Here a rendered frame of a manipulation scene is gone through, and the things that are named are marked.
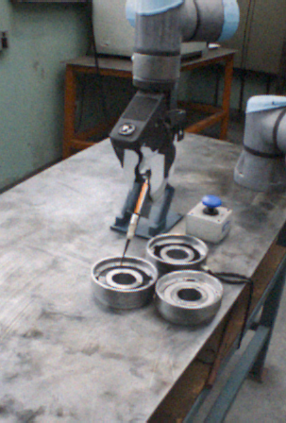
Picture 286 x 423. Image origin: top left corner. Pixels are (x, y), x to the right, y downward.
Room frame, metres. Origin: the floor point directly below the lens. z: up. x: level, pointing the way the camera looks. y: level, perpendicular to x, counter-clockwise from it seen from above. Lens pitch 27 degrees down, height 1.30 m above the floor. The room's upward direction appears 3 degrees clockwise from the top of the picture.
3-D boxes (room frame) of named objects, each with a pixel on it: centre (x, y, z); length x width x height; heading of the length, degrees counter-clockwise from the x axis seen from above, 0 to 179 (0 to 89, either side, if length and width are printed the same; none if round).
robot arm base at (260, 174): (1.26, -0.30, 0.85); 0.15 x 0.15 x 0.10
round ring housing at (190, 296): (0.69, -0.08, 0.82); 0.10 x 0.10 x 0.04
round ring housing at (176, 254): (0.81, -0.07, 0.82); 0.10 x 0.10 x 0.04
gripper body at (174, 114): (0.85, -0.01, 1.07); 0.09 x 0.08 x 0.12; 154
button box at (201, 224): (0.96, -0.14, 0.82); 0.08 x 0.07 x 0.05; 153
